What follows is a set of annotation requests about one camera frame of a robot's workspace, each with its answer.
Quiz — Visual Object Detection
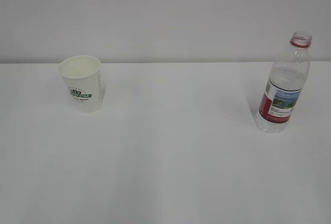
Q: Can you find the clear water bottle red label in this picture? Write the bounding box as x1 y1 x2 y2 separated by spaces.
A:
254 31 312 133

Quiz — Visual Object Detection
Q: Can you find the white paper cup green logo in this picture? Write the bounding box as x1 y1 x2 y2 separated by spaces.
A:
59 55 102 113

